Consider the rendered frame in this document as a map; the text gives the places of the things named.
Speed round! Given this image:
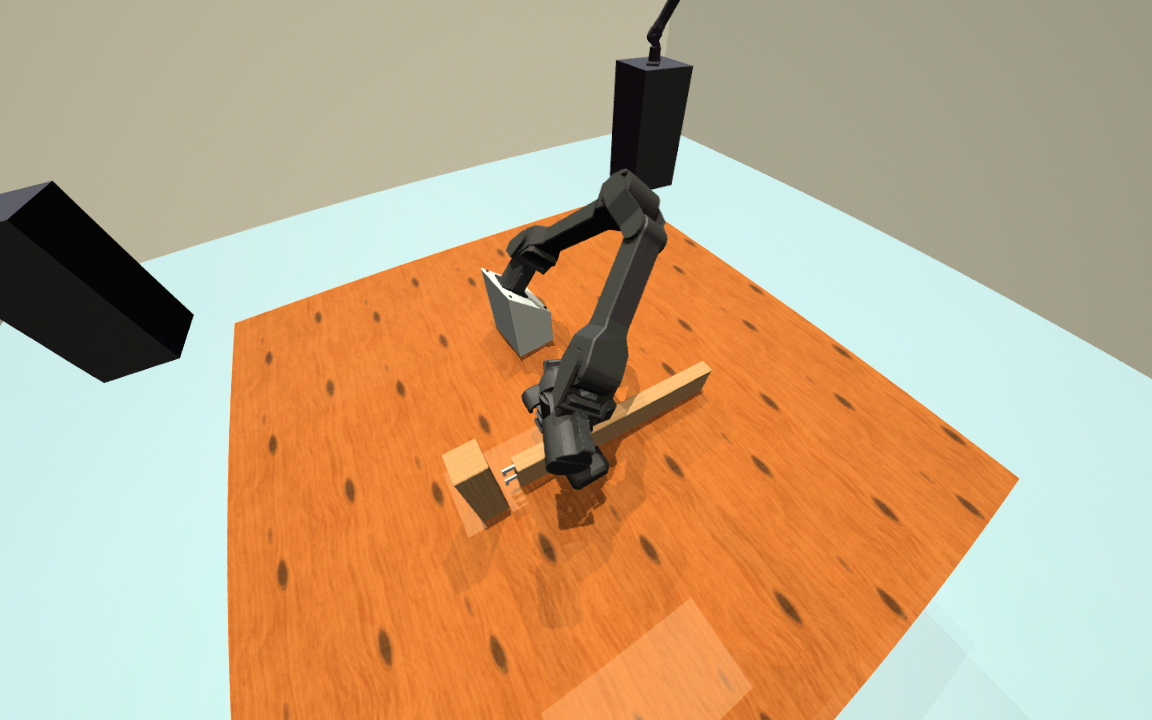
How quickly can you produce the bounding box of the wooden post with slot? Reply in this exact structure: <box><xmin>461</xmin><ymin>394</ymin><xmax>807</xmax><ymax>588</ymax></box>
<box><xmin>442</xmin><ymin>439</ymin><xmax>510</xmax><ymax>523</ymax></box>

